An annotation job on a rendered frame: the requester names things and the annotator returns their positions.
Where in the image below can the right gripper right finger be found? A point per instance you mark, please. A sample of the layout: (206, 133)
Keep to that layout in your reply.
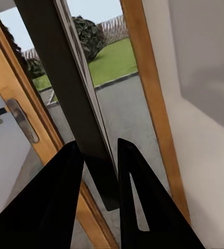
(167, 225)

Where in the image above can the poster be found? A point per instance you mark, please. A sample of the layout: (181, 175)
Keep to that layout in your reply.
(50, 26)

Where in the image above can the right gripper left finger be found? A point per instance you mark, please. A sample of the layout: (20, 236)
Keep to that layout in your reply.
(42, 215)

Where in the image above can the door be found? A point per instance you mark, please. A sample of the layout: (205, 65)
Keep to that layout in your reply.
(33, 128)

